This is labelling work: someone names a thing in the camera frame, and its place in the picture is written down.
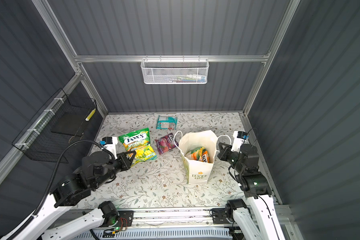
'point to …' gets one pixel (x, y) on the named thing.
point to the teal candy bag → (166, 122)
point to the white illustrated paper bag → (198, 172)
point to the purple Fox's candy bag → (166, 143)
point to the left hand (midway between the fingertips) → (136, 152)
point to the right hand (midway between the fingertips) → (221, 145)
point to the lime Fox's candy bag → (138, 141)
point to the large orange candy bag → (199, 154)
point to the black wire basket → (62, 121)
